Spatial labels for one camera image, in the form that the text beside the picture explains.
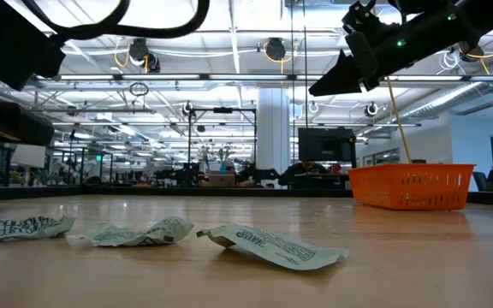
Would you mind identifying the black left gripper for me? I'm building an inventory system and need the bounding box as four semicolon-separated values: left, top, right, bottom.
0;92;56;147

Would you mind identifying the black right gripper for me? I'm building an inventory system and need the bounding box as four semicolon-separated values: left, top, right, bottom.
307;7;458;98

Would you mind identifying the green-white sweetener packet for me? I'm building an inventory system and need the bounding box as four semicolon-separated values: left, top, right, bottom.
195;223;351;272
67;216;195;249
0;215;77;246

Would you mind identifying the white lampshade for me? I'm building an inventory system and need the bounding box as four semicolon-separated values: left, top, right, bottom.
10;144;47;169

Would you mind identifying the black monitor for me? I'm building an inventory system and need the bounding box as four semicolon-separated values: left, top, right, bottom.
297;127;358;169

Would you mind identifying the white building column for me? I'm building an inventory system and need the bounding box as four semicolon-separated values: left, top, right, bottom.
256;87;293;190

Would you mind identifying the long ceiling light bar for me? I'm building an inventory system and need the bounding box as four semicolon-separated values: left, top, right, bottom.
0;73;493;84

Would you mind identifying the orange slotted plastic basket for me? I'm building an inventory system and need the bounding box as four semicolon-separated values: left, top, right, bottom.
347;163;476;212

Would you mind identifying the brown cardboard box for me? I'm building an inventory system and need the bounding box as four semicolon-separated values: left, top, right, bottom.
207;172;237;188

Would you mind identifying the black office chair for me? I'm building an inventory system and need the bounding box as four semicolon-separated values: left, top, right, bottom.
472;170;490;193

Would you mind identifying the thin black hanging cable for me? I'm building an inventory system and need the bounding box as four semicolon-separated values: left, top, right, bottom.
289;0;295;190
301;0;309;129

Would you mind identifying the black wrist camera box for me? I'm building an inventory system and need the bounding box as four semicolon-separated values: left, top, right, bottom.
341;0;391;36

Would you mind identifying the yellow hanging cable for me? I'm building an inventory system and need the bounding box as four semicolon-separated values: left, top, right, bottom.
384;75;413;165

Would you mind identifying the silver air duct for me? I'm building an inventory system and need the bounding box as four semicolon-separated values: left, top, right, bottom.
398;63;493;121

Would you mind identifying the black metal stand frame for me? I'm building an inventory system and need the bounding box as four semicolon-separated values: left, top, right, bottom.
187;106;258;173

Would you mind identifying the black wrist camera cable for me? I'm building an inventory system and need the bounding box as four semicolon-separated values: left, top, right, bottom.
18;0;211;43

